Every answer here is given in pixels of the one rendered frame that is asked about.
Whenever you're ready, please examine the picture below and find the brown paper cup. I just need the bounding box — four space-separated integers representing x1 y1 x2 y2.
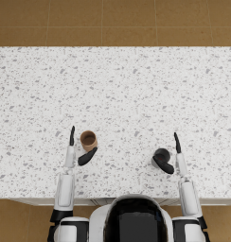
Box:
80 130 98 152

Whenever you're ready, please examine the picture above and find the robot body dark dome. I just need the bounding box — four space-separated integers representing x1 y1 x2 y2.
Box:
88 194 175 242

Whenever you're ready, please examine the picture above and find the black cup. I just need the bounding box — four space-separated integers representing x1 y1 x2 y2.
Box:
151 147 172 169

